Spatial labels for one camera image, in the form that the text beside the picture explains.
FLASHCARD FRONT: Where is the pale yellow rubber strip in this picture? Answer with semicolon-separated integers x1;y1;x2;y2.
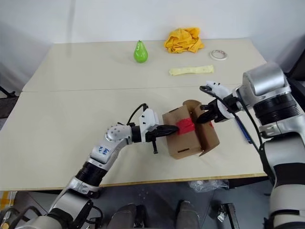
168;64;214;77

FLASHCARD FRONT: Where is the dark brown foot block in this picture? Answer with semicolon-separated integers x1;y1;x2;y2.
217;202;240;229

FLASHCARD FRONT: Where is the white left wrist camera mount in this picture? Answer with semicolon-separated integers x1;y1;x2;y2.
139;108;160;144

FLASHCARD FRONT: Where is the clear plastic bag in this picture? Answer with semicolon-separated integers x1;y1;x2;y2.
188;178;229;193

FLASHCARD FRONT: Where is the green pear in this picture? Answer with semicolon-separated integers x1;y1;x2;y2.
133;40;149;64

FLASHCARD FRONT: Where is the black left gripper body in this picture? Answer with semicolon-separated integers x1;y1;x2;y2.
145;127;162;156

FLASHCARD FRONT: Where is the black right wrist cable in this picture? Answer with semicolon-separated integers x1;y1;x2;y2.
199;85;277;187

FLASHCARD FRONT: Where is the blue pen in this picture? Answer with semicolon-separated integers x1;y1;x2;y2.
235;116;253;145

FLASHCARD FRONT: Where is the brown cardboard box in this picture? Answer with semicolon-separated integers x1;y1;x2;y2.
162;100;220;160

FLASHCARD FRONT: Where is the yellow taped floor marker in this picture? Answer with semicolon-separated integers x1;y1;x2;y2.
0;190;14;208

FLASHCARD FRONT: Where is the red tape strip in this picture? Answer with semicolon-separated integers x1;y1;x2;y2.
176;119;215;135

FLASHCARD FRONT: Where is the crumpled yellow cloth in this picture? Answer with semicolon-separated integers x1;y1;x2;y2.
163;27;204;54

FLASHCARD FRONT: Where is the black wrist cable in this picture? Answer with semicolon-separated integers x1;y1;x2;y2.
127;103;149;126
199;85;277;187

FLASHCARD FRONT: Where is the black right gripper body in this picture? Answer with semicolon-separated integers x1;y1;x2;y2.
208;99;225;123

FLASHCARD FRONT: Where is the black left upper arm cable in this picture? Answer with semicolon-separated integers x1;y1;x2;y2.
0;200;103;229

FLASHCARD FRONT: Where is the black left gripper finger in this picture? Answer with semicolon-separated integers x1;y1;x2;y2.
158;124;180;133
159;130;180;139

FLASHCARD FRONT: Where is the black metal stand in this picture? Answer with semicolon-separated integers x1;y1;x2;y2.
0;85;16;99

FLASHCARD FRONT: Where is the white tape roll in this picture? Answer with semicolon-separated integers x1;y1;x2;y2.
210;49;229;62

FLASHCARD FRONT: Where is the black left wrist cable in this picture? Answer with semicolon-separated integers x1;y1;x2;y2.
127;103;149;126

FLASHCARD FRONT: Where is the dark rounded shape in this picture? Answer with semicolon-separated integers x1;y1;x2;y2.
176;200;201;229
112;203;146;229

